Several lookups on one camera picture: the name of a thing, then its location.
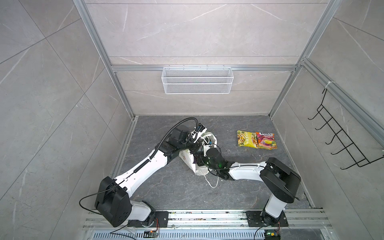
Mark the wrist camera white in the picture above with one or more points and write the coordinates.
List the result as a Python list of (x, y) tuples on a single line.
[(198, 132), (206, 146)]

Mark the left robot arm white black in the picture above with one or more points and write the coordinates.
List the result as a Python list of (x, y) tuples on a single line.
[(113, 196)]

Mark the white paper gift bag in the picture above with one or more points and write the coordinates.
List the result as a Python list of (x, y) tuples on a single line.
[(196, 163)]

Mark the black wire hook rack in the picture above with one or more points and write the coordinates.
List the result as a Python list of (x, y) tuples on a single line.
[(348, 145)]

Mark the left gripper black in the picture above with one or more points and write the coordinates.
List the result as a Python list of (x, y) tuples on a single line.
[(194, 149)]

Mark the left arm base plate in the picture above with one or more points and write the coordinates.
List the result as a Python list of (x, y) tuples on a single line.
[(157, 218)]

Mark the Fox's fruits candy packet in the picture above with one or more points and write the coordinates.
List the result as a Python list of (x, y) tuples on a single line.
[(266, 141)]

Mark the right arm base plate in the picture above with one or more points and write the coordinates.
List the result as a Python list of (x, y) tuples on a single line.
[(262, 219)]

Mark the yellow green snack packet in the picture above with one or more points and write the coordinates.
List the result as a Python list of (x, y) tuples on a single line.
[(247, 139)]

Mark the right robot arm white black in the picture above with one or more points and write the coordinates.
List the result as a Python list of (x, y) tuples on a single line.
[(282, 181)]

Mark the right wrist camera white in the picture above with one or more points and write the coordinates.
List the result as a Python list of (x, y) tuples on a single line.
[(206, 146)]

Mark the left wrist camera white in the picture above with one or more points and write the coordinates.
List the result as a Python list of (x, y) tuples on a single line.
[(198, 132)]

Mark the aluminium rail frame front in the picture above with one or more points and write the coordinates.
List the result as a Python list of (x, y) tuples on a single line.
[(219, 224)]

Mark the white wire mesh basket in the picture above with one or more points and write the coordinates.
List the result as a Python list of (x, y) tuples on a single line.
[(197, 80)]

